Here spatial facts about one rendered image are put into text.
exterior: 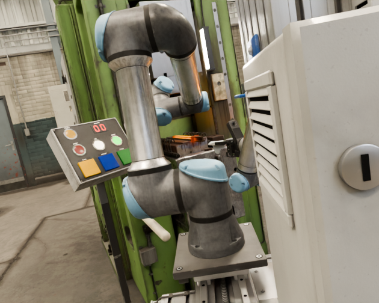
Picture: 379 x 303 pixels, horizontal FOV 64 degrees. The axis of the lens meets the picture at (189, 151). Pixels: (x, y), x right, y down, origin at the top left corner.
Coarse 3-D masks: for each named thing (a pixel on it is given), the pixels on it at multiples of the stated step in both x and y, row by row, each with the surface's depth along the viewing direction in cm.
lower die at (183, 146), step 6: (168, 138) 209; (174, 138) 198; (180, 138) 189; (186, 138) 182; (204, 138) 179; (168, 144) 186; (174, 144) 180; (180, 144) 175; (186, 144) 175; (192, 144) 176; (198, 144) 178; (204, 144) 179; (174, 150) 175; (180, 150) 173; (186, 150) 175; (192, 150) 176; (198, 150) 178
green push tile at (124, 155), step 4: (128, 148) 148; (116, 152) 143; (120, 152) 144; (124, 152) 145; (128, 152) 146; (120, 156) 142; (124, 156) 144; (128, 156) 145; (120, 160) 142; (124, 160) 143; (128, 160) 144; (124, 164) 141
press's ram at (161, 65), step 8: (176, 0) 167; (184, 0) 168; (176, 8) 167; (184, 8) 169; (192, 16) 171; (192, 24) 171; (152, 56) 163; (160, 56) 165; (152, 64) 164; (160, 64) 165; (168, 64) 167; (200, 64) 175; (152, 72) 164; (160, 72) 166; (168, 72) 168; (200, 72) 177; (152, 80) 171
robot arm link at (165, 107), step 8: (160, 96) 114; (168, 96) 117; (160, 104) 111; (168, 104) 111; (176, 104) 111; (160, 112) 109; (168, 112) 111; (176, 112) 112; (160, 120) 112; (168, 120) 112
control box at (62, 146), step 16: (64, 128) 134; (80, 128) 139; (112, 128) 150; (64, 144) 130; (80, 144) 134; (112, 144) 144; (128, 144) 150; (64, 160) 128; (80, 160) 130; (96, 160) 135; (80, 176) 126; (96, 176) 130; (112, 176) 141
